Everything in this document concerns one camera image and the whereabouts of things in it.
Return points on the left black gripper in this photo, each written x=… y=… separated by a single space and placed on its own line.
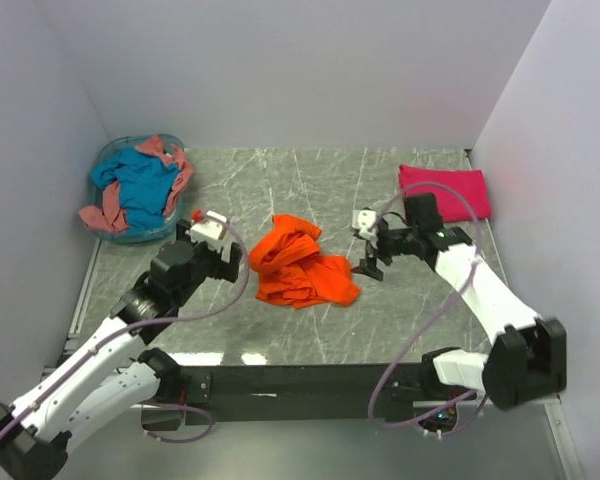
x=221 y=269

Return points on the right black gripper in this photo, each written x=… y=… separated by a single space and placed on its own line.
x=368 y=266

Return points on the orange t-shirt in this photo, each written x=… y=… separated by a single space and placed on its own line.
x=293 y=271

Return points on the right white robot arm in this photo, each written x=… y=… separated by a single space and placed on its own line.
x=528 y=355

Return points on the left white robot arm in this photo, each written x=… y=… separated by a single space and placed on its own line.
x=115 y=369

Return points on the transparent teal laundry basket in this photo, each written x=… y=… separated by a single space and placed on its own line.
x=130 y=190

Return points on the blue t-shirt in basket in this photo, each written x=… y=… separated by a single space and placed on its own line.
x=135 y=188

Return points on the pink t-shirt in basket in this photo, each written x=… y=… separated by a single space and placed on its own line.
x=107 y=210

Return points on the folded magenta t-shirt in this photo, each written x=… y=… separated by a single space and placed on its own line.
x=470 y=184

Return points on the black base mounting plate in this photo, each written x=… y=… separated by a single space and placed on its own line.
x=303 y=392

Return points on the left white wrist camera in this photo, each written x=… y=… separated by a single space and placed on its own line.
x=207 y=226

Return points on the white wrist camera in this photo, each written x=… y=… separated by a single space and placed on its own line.
x=207 y=226
x=364 y=219

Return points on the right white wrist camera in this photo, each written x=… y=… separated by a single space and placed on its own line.
x=364 y=219

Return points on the aluminium rail frame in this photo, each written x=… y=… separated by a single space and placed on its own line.
x=72 y=342

